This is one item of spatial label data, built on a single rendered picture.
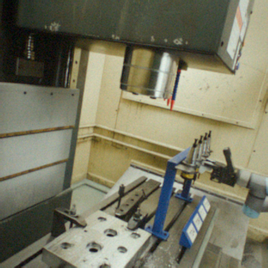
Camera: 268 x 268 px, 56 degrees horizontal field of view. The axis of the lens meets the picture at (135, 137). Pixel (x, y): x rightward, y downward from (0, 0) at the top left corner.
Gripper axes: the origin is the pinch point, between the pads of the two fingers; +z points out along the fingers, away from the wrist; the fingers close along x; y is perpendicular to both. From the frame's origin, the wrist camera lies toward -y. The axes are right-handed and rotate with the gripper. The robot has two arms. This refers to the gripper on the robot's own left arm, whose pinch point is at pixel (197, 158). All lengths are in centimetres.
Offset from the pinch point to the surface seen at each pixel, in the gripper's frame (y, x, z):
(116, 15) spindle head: -45, -64, 19
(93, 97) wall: -8, 42, 95
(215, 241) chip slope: 48, 18, -20
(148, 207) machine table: 30.1, -10.1, 14.9
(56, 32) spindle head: -39, -63, 39
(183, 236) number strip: 25.3, -27.9, -7.9
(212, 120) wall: -14, 49, 5
